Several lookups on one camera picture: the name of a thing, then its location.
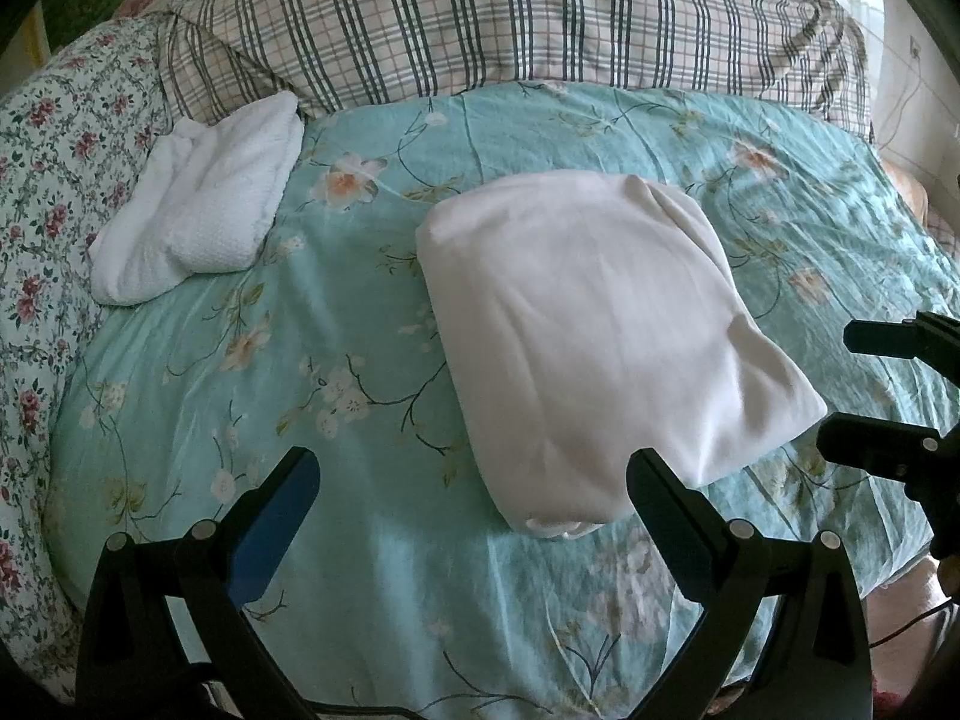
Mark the wall socket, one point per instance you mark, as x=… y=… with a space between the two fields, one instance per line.
x=914 y=46

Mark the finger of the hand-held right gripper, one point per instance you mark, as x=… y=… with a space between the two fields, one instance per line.
x=885 y=337
x=862 y=442

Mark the white knit towel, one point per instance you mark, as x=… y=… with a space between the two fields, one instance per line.
x=202 y=195

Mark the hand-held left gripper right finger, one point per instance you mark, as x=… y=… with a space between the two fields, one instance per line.
x=664 y=525

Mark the pink bedding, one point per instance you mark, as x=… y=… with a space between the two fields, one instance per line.
x=919 y=199

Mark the white hooded sweatshirt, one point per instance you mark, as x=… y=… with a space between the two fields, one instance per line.
x=600 y=330

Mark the teal floral blanket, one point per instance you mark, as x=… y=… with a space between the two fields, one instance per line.
x=337 y=300

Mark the plaid pillow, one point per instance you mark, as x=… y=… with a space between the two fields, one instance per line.
x=487 y=15

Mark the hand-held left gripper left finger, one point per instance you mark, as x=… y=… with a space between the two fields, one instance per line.
x=274 y=525

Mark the red floral bed sheet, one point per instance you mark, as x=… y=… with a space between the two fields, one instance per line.
x=60 y=127

